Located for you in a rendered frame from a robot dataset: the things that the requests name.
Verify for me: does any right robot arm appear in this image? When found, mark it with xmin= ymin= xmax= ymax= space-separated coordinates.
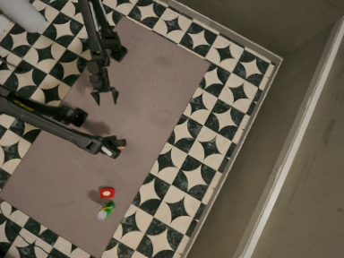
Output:
xmin=0 ymin=84 xmax=126 ymax=159

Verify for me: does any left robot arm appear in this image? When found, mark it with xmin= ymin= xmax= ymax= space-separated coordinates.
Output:
xmin=78 ymin=0 xmax=127 ymax=88

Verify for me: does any green drink can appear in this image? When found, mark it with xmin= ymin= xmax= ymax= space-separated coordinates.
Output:
xmin=98 ymin=202 xmax=115 ymax=220

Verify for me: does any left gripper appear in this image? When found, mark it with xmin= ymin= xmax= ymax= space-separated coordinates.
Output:
xmin=90 ymin=87 xmax=119 ymax=106

